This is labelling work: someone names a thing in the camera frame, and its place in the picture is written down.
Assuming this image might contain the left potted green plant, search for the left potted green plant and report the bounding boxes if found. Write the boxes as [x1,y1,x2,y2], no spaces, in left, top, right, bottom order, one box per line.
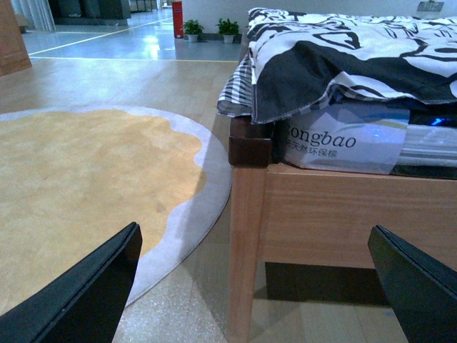
[183,19,204,43]

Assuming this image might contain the red fire extinguisher box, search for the red fire extinguisher box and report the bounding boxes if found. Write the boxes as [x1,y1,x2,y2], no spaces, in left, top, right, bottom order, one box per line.
[172,1,184,39]

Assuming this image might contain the striped bed sheet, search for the striped bed sheet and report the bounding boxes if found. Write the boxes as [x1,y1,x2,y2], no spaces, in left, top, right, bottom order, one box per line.
[217,53,253,117]

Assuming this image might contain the potted green plant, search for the potted green plant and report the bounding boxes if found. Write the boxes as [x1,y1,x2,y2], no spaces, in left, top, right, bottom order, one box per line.
[217,18,239,44]
[183,19,204,43]

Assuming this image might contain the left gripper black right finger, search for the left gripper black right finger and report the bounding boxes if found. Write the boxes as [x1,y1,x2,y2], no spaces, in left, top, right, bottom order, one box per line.
[368,225,456,342]

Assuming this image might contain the wooden bed frame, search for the wooden bed frame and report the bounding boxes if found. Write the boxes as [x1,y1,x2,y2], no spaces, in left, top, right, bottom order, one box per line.
[227,164,456,342]

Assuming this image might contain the yellow and grey round rug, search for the yellow and grey round rug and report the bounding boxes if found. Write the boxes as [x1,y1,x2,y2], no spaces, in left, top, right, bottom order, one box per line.
[1,106,231,312]

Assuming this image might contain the dark brown corner guard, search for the dark brown corner guard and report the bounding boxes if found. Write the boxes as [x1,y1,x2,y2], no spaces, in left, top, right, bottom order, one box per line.
[228,116,274,168]

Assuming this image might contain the black and white duvet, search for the black and white duvet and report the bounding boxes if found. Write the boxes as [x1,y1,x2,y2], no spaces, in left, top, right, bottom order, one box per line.
[248,8,456,124]

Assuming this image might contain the wooden cabinet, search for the wooden cabinet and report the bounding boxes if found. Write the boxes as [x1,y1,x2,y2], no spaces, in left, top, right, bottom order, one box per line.
[1,0,31,76]

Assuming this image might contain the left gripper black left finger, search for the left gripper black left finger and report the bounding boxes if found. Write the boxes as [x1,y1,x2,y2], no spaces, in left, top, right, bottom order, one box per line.
[1,222,142,342]

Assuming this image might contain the right potted green plant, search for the right potted green plant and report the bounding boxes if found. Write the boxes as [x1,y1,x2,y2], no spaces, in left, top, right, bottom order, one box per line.
[217,18,239,44]

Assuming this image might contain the plastic-wrapped mattress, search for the plastic-wrapped mattress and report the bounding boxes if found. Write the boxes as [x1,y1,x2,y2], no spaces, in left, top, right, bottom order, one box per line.
[273,101,456,179]

